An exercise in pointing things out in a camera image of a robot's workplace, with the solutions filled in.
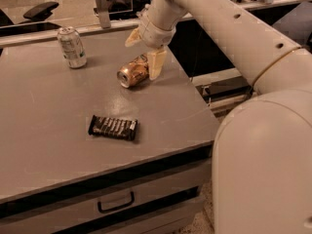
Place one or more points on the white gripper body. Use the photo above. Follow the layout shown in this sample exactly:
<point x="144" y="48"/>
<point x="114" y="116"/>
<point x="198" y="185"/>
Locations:
<point x="155" y="33"/>

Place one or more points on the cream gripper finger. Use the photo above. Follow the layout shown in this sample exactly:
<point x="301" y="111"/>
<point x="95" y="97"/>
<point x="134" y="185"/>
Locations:
<point x="134" y="38"/>
<point x="155" y="60"/>

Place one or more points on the orange soda can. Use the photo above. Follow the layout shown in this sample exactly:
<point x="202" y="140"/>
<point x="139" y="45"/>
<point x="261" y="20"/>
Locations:
<point x="134" y="72"/>

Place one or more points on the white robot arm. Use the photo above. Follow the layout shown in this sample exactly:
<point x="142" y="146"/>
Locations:
<point x="262" y="156"/>

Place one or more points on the white green soda can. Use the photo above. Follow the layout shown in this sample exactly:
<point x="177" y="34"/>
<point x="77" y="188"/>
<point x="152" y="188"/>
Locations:
<point x="72" y="47"/>

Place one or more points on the black rxbar chocolate bar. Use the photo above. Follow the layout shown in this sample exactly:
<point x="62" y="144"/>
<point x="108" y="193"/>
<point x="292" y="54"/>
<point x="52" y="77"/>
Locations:
<point x="113" y="128"/>

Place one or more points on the black office chair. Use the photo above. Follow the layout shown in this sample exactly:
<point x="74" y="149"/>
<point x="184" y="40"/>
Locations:
<point x="38" y="13"/>

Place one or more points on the grey top drawer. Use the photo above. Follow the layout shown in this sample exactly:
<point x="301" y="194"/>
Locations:
<point x="45" y="195"/>

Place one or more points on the grey drawer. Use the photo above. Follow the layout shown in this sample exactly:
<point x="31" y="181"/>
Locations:
<point x="45" y="195"/>
<point x="161" y="216"/>

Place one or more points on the grey lower drawer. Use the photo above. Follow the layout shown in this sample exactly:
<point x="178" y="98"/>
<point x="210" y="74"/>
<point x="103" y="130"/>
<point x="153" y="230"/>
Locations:
<point x="161" y="216"/>

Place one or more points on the black drawer handle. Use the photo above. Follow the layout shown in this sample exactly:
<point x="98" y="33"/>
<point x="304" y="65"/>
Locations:
<point x="119" y="203"/>

